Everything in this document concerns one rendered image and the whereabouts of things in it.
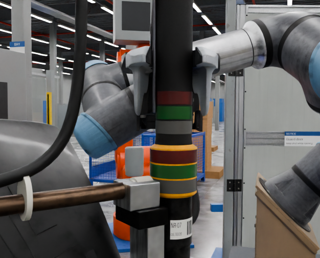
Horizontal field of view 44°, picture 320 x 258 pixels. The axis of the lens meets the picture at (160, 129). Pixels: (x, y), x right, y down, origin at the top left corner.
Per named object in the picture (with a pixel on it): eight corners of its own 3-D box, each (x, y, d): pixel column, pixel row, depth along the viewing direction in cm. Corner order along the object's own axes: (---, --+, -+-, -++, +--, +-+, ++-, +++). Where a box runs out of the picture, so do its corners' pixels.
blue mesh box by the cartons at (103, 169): (87, 187, 726) (87, 133, 721) (116, 175, 847) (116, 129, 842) (132, 190, 699) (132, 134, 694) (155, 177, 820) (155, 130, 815)
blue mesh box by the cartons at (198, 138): (139, 189, 704) (139, 134, 699) (163, 177, 821) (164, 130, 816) (186, 193, 673) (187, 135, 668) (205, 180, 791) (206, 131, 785)
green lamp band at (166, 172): (168, 181, 34) (168, 167, 33) (140, 174, 37) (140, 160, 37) (207, 176, 36) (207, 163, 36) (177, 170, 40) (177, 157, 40)
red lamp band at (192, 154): (168, 166, 33) (168, 151, 33) (140, 160, 37) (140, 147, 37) (207, 162, 36) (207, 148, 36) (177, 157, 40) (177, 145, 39)
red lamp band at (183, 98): (169, 104, 34) (169, 90, 34) (148, 104, 37) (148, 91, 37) (200, 105, 36) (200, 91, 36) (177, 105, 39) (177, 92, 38)
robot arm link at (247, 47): (300, -7, 81) (66, 54, 74) (335, 7, 73) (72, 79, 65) (297, 45, 88) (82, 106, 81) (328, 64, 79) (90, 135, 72)
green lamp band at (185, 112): (169, 120, 34) (169, 105, 34) (148, 119, 37) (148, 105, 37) (199, 119, 36) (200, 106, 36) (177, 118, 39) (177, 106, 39)
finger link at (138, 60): (146, 116, 32) (164, 115, 41) (147, 42, 32) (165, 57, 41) (109, 115, 33) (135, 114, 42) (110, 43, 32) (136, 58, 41)
